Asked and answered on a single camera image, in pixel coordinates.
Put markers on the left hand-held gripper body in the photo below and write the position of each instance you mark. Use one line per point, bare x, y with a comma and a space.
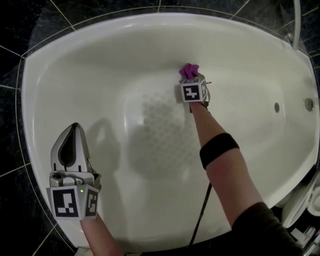
65, 202

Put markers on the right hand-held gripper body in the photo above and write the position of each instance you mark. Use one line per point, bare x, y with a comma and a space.
192, 91

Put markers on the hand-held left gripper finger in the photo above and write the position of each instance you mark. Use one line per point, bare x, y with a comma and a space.
55, 157
82, 150

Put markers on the purple cleaning cloth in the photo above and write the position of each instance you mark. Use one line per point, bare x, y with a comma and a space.
188, 71

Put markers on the white bathtub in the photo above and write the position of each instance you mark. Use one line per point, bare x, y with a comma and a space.
150, 200

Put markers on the person's left forearm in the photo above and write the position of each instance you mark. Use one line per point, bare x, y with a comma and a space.
100, 237

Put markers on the person's right forearm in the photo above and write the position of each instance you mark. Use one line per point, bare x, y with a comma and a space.
210, 125

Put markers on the round tub drain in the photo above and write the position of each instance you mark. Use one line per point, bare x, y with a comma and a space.
276, 107

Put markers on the chrome grab bar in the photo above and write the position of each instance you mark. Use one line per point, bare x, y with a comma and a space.
296, 22

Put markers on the chrome tub overflow plate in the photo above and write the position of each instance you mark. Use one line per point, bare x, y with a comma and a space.
309, 104

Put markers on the white toilet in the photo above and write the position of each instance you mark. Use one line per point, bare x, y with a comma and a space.
297, 205

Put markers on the person's dark right sleeve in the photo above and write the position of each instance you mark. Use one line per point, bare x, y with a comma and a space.
262, 232

